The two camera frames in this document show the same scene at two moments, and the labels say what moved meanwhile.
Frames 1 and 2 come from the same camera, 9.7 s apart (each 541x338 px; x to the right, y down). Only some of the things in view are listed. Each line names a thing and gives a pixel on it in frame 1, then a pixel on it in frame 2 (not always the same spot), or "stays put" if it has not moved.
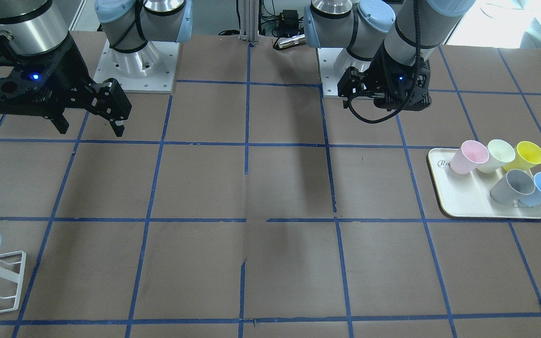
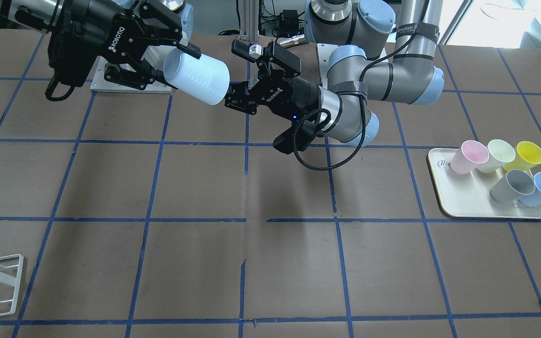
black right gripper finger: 60,122 → 112,72
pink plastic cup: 470,155 stays put
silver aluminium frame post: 249,21 stays put
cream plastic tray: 468,195 stays put
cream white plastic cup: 500,153 stays put
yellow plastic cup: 527,154 stays put
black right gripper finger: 108,100 → 166,28
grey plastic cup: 516,184 stays put
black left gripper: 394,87 → 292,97
